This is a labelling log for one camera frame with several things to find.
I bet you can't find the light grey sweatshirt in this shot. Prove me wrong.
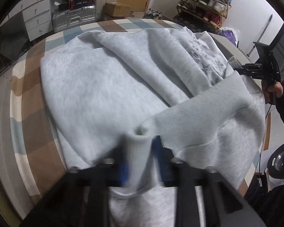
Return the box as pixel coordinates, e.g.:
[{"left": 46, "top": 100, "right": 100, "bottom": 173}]
[{"left": 40, "top": 28, "right": 266, "bottom": 226}]

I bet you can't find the black shoe box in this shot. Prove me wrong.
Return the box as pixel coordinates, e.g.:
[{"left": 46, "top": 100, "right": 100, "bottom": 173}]
[{"left": 69, "top": 0, "right": 94, "bottom": 10}]

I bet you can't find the purple bag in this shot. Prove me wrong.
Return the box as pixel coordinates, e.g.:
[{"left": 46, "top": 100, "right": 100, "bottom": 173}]
[{"left": 218, "top": 27, "right": 239, "bottom": 47}]

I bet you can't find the grey bed end bench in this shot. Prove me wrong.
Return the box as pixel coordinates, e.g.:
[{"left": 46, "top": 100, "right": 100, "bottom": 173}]
[{"left": 209, "top": 31, "right": 262, "bottom": 93}]

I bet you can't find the grey mop pole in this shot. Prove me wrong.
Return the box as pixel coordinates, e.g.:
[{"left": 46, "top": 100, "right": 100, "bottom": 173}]
[{"left": 247, "top": 14, "right": 273, "bottom": 57}]

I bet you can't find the person's right hand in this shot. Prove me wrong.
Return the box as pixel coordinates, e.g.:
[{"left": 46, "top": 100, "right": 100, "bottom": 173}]
[{"left": 261, "top": 80, "right": 284, "bottom": 104}]

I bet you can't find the white drawer dresser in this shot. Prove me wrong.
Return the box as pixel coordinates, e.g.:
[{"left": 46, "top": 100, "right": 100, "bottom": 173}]
[{"left": 7, "top": 0, "right": 53, "bottom": 41}]

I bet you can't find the plaid bed sheet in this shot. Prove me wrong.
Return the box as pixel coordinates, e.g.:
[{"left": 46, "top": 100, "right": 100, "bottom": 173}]
[{"left": 9, "top": 17, "right": 272, "bottom": 198}]

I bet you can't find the cardboard box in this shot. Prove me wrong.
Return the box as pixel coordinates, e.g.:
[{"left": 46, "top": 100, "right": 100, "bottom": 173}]
[{"left": 103, "top": 3, "right": 131, "bottom": 17}]

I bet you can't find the wooden shoe rack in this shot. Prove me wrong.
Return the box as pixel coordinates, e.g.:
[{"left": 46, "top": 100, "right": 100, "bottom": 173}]
[{"left": 173, "top": 0, "right": 232, "bottom": 34}]

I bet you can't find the silver suitcase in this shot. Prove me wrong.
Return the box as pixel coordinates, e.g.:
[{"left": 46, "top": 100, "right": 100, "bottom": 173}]
[{"left": 52, "top": 5, "right": 96, "bottom": 33}]

